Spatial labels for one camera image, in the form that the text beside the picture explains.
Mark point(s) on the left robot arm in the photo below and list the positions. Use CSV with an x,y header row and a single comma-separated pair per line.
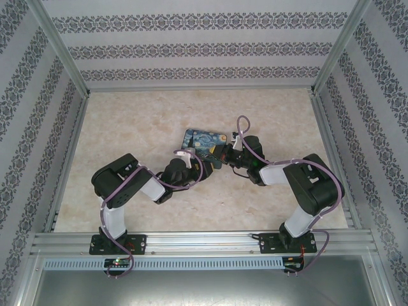
x,y
127,181

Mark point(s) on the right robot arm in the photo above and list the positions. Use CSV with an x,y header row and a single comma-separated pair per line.
x,y
312,188

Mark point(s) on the starry night print mat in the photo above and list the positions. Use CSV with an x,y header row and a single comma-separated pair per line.
x,y
199,140

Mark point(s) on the grey metal sheet tray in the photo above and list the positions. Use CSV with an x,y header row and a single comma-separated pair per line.
x,y
204,288

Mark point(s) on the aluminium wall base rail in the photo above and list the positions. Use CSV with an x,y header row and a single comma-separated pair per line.
x,y
201,88

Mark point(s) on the aluminium mounting rail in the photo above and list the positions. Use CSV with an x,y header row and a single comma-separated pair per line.
x,y
201,242

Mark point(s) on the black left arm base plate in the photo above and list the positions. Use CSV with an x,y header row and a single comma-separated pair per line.
x,y
137,243

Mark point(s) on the aluminium side rail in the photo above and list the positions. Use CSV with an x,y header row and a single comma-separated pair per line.
x,y
68,159
334,159

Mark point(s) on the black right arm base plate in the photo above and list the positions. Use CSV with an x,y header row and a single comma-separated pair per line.
x,y
267,243

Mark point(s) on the aluminium frame post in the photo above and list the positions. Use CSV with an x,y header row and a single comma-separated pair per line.
x,y
60,48
341,48

